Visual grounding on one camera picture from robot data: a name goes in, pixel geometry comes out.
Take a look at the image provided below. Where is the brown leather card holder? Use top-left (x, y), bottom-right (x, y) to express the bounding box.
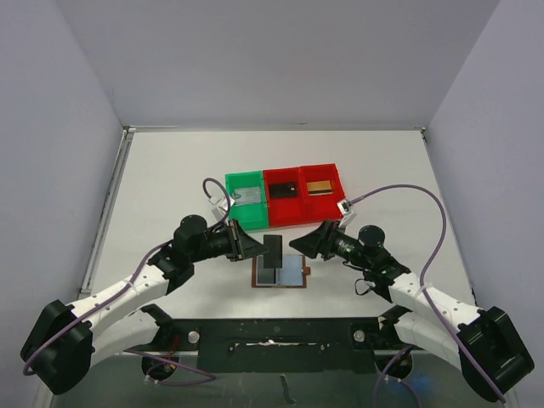
top-left (252, 254), bottom-right (311, 289)

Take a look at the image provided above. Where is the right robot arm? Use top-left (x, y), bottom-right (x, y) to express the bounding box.
top-left (289, 221), bottom-right (535, 402)

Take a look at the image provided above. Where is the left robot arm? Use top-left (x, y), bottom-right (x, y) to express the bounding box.
top-left (20, 215), bottom-right (268, 395)

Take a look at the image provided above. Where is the silver card in bin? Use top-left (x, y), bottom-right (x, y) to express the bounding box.
top-left (232, 186), bottom-right (262, 207)

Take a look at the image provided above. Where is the gold card in bin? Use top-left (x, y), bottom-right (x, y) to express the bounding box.
top-left (306, 180), bottom-right (333, 196)

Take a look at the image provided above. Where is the black card in bin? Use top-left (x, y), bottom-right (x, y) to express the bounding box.
top-left (269, 182), bottom-right (298, 200)

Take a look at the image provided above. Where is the green plastic bin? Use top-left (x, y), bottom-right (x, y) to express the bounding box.
top-left (225, 171), bottom-right (269, 230)

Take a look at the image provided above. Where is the red right bin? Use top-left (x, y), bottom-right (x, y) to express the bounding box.
top-left (299, 163), bottom-right (345, 223)

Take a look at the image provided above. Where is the red bin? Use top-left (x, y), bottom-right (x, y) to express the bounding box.
top-left (299, 163), bottom-right (345, 223)
top-left (263, 167), bottom-right (307, 227)

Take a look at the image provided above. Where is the red middle bin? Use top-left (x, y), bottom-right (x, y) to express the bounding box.
top-left (263, 167), bottom-right (307, 227)

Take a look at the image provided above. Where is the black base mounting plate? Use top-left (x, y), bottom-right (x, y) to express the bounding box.
top-left (129, 304), bottom-right (412, 386)

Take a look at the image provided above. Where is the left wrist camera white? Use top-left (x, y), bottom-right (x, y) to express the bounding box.
top-left (208, 195), bottom-right (235, 220)

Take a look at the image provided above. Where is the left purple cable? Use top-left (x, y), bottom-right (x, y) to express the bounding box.
top-left (20, 177), bottom-right (230, 387)

